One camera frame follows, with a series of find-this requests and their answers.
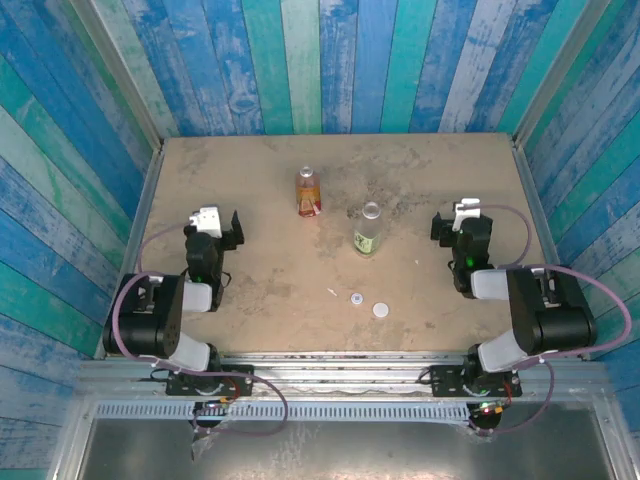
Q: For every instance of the plain white bottle cap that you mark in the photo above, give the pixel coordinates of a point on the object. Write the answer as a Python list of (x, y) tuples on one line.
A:
[(380, 310)]

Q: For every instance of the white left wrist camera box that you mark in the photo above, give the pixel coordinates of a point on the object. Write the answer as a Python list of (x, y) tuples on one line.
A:
[(206, 221)]

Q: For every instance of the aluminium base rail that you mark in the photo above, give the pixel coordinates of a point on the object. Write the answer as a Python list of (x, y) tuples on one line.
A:
[(340, 372)]

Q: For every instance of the clear bottle green label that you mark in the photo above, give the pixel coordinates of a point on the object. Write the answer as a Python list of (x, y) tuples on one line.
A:
[(368, 235)]

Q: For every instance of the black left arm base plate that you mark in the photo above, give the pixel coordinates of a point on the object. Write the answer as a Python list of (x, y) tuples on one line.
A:
[(240, 385)]

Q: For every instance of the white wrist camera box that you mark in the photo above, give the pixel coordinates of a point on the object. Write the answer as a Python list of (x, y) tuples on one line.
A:
[(206, 221), (467, 211)]

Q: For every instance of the aluminium frame post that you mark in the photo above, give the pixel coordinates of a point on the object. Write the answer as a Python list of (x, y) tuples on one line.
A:
[(117, 75), (562, 75)]

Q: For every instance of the white bottle cap with print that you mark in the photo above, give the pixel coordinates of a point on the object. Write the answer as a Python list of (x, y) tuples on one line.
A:
[(356, 298)]

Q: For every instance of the clear bottle orange red label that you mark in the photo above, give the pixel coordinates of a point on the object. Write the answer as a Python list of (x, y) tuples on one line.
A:
[(309, 197)]

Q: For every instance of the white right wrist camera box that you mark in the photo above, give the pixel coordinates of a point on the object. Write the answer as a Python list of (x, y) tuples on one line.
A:
[(467, 211)]

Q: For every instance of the left circuit board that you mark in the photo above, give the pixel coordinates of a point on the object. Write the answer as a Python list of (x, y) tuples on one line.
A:
[(217, 402)]

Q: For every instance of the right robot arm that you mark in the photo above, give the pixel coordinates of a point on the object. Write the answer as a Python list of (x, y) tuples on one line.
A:
[(550, 320)]

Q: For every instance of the circuit board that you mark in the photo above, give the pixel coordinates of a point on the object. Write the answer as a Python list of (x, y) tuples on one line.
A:
[(217, 402), (490, 407)]

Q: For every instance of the right circuit board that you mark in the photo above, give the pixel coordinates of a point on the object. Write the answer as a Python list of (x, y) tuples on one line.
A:
[(490, 407)]

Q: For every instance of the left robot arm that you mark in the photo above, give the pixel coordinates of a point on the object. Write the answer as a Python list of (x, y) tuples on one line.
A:
[(145, 325)]

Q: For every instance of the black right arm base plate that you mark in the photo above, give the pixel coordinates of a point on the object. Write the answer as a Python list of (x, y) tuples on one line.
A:
[(445, 382)]

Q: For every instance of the steel sheet panel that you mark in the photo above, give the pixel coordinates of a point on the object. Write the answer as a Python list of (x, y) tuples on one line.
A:
[(350, 450)]

